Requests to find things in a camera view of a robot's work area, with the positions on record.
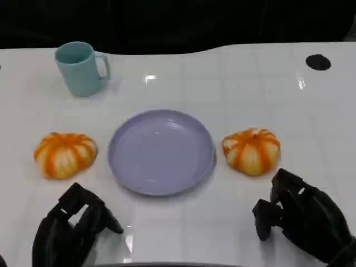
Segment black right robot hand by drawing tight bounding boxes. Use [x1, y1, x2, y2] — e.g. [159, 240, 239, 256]
[251, 167, 356, 264]

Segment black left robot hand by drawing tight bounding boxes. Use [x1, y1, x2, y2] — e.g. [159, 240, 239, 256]
[32, 182, 125, 267]

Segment orange white toy bread roll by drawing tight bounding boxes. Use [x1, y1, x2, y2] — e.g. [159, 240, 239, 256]
[221, 127, 281, 176]
[33, 132, 98, 180]

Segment dark robot torso edge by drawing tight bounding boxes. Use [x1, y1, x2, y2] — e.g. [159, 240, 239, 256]
[96, 261, 251, 267]

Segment lilac plate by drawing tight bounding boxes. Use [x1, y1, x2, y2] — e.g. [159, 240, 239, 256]
[107, 109, 216, 197]

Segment black round table grommet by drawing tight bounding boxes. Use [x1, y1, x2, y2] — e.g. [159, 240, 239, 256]
[305, 54, 332, 71]

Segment pale green mug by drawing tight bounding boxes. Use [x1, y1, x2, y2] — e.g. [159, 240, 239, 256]
[54, 41, 112, 98]

